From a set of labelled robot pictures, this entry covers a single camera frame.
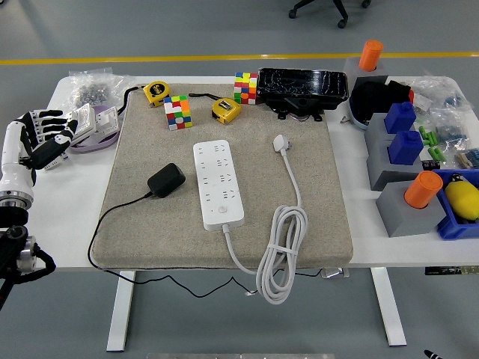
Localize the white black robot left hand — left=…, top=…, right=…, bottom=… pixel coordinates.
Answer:
left=0, top=108, right=79, bottom=195

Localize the black power adapter plug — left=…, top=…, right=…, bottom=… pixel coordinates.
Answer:
left=146, top=162, right=186, bottom=199

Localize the white power strip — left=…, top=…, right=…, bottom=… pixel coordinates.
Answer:
left=192, top=139, right=245, bottom=232

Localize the thin black adapter cord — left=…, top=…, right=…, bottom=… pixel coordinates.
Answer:
left=88, top=192, right=259, bottom=299

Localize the long black circuit board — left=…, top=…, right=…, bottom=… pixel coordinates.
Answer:
left=424, top=265, right=479, bottom=277

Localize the white three-pin plug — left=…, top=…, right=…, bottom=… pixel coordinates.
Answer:
left=272, top=134, right=291, bottom=154

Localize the white table leg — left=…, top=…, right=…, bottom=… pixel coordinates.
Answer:
left=370, top=267, right=408, bottom=347
left=106, top=269, right=136, bottom=352

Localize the clear bag of grey nuts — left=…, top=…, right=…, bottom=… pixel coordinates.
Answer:
left=54, top=68, right=134, bottom=115

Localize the blue plastic bin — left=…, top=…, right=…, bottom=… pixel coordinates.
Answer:
left=430, top=168, right=479, bottom=241

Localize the grey base block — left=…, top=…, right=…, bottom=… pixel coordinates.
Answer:
left=344, top=56, right=390, bottom=89
left=365, top=138, right=426, bottom=191
left=363, top=111, right=418, bottom=150
left=375, top=180, right=447, bottom=239

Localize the yellow tape measure round label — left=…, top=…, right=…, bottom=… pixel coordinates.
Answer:
left=116, top=81, right=170, bottom=116

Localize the yellow toy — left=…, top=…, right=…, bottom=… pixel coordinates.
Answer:
left=444, top=173, right=479, bottom=221

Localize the orange cylinder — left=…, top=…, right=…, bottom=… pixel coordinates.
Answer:
left=403, top=171, right=444, bottom=209
left=358, top=40, right=384, bottom=72

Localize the multicolour puzzle cube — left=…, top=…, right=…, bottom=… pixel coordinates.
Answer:
left=163, top=95, right=192, bottom=131
left=234, top=71, right=259, bottom=105

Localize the clear bag of blue parts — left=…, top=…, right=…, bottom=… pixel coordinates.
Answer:
left=430, top=108, right=471, bottom=145
left=406, top=76, right=469, bottom=113
left=454, top=147, right=479, bottom=171

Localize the blue block with knob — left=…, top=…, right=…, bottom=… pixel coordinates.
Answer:
left=383, top=100, right=417, bottom=135
left=387, top=129, right=424, bottom=165

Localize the yellow tape measure silver clip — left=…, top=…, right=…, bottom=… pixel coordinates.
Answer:
left=188, top=92, right=242, bottom=125

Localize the grey-brown mat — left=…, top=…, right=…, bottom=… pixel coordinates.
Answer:
left=91, top=82, right=355, bottom=270

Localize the white blue bowl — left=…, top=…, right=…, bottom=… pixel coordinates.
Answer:
left=347, top=97, right=370, bottom=131

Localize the black office chair base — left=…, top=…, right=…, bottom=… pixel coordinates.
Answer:
left=287, top=0, right=371, bottom=29

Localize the white wall socket box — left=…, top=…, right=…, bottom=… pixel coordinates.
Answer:
left=69, top=103, right=97, bottom=147

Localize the white wall socket panel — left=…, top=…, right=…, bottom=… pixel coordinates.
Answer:
left=91, top=106, right=120, bottom=134

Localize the silver bracket under table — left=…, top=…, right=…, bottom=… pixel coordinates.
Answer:
left=320, top=268, right=351, bottom=280

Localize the white power strip cord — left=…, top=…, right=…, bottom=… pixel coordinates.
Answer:
left=222, top=151, right=310, bottom=305

